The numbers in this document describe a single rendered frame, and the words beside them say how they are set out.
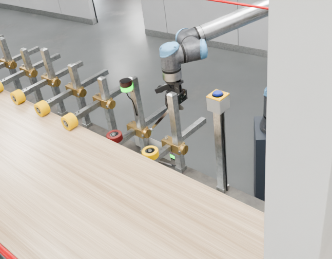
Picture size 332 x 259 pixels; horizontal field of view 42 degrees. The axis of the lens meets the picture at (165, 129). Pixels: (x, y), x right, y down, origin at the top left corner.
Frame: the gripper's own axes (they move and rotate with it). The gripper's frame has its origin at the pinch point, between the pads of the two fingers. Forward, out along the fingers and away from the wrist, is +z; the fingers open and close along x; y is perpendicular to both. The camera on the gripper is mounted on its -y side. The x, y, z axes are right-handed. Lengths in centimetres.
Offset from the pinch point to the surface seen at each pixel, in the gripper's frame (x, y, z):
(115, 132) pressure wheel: -21.8, -21.3, 6.9
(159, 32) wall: 238, -239, 90
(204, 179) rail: -7.7, 22.8, 27.2
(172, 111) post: -9.8, 9.1, -9.5
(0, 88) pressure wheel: -31, -117, 3
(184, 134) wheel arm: 0.5, 5.2, 11.4
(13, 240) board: -94, -3, 7
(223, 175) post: -9.4, 35.9, 16.9
